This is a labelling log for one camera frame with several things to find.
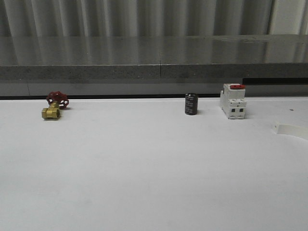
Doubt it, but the white half-ring pipe clamp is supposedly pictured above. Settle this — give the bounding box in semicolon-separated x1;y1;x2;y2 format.
273;123;308;140

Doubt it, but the black cylindrical capacitor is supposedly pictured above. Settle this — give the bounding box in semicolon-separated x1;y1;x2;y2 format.
185;93;198;116

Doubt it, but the grey stone countertop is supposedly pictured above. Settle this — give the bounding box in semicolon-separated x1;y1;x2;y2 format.
0;35;308;84

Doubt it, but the brass valve red handwheel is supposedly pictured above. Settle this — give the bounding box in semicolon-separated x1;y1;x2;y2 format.
41;91;69;119

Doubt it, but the grey pleated curtain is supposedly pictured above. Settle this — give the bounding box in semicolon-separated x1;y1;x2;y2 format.
0;0;274;37

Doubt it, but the white circuit breaker red switch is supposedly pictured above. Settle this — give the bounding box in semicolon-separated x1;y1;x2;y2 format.
219;83;247;119

